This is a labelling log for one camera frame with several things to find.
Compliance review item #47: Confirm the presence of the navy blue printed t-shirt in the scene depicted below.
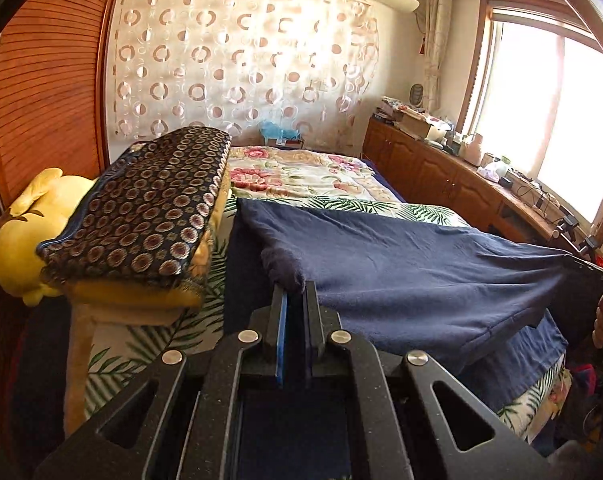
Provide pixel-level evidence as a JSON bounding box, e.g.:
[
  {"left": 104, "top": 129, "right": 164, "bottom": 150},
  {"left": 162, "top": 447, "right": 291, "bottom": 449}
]
[{"left": 224, "top": 200, "right": 569, "bottom": 411}]

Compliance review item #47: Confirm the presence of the floral quilt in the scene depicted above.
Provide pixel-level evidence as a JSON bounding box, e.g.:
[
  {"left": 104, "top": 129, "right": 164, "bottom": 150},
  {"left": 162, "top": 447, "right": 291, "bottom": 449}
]
[{"left": 228, "top": 145, "right": 399, "bottom": 203}]

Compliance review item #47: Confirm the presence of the palm leaf bed sheet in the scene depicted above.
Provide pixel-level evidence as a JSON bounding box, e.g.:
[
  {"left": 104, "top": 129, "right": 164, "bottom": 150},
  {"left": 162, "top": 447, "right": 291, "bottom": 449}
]
[{"left": 83, "top": 195, "right": 573, "bottom": 443}]

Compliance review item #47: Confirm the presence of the pink bottle on cabinet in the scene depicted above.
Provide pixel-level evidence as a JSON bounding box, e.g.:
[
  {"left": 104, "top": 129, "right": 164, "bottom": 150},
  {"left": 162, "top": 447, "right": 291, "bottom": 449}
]
[{"left": 462, "top": 133, "right": 484, "bottom": 167}]

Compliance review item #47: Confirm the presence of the dark circle-patterned folded blanket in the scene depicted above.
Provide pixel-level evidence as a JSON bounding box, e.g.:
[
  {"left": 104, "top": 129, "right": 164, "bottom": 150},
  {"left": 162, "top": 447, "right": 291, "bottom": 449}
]
[{"left": 36, "top": 126, "right": 231, "bottom": 288}]

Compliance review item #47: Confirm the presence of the long wooden sideboard cabinet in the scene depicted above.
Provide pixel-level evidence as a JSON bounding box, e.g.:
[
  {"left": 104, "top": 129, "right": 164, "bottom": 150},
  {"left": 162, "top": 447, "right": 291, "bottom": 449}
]
[{"left": 362, "top": 115, "right": 590, "bottom": 256}]

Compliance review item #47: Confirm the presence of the blue tissue box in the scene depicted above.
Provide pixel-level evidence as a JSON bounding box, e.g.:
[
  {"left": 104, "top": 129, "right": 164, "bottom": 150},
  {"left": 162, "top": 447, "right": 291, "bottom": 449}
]
[{"left": 259, "top": 122, "right": 303, "bottom": 148}]

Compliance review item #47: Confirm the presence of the yellow sunflower folded blanket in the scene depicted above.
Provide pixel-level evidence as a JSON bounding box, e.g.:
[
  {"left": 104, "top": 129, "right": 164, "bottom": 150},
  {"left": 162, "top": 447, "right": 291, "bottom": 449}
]
[{"left": 64, "top": 171, "right": 231, "bottom": 436}]

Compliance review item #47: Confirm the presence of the wooden framed window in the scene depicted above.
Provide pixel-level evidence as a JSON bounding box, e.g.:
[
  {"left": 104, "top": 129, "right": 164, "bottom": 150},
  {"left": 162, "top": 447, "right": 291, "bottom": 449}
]
[{"left": 459, "top": 0, "right": 603, "bottom": 240}]

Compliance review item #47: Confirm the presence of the cardboard box on cabinet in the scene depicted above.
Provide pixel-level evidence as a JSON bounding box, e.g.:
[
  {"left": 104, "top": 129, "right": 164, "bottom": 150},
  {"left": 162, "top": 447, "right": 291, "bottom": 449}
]
[{"left": 396, "top": 110, "right": 450, "bottom": 142}]

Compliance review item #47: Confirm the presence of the small round desk fan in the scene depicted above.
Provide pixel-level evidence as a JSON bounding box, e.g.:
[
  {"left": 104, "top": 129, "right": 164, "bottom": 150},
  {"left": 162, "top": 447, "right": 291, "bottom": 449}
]
[{"left": 409, "top": 84, "right": 424, "bottom": 108}]

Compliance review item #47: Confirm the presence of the yellow plush toy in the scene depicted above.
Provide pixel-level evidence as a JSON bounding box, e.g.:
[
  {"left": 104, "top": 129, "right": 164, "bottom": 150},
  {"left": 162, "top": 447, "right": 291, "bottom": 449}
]
[{"left": 0, "top": 168, "right": 94, "bottom": 307}]

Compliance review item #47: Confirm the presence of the circle-patterned sheer curtain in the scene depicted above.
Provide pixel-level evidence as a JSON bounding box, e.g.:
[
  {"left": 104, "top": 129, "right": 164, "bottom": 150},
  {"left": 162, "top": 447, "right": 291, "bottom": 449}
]
[{"left": 107, "top": 0, "right": 379, "bottom": 153}]

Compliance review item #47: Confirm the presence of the beige window side curtain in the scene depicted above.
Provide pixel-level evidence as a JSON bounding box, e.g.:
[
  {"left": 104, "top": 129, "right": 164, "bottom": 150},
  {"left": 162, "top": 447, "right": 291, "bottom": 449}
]
[{"left": 423, "top": 0, "right": 452, "bottom": 113}]

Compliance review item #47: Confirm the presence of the wooden louvered wardrobe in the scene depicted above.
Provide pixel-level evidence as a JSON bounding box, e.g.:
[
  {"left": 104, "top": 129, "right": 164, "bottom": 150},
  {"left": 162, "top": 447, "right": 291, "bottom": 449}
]
[{"left": 0, "top": 0, "right": 114, "bottom": 215}]

